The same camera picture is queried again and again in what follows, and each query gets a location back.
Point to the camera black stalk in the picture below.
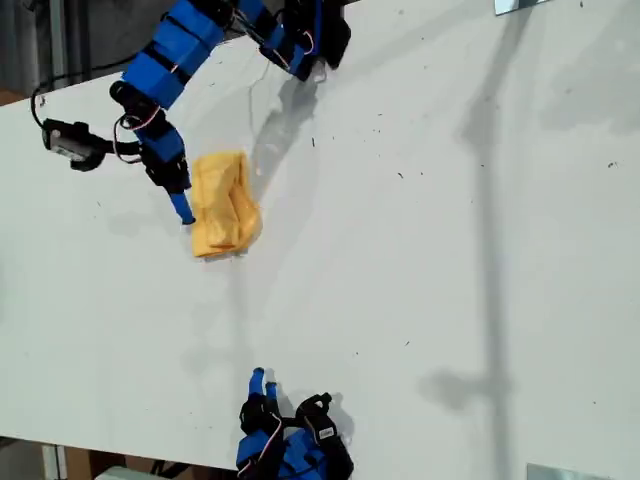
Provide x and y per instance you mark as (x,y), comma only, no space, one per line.
(292,420)
(122,150)

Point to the yellow square microfibre towel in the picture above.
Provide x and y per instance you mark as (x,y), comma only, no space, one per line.
(222,205)

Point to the grey metal table leg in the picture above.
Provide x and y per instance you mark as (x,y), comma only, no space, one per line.
(54,462)

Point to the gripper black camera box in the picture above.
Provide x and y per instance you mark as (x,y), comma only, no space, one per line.
(320,420)
(72,145)

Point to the white box under table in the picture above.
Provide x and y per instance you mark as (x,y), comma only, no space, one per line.
(120,474)

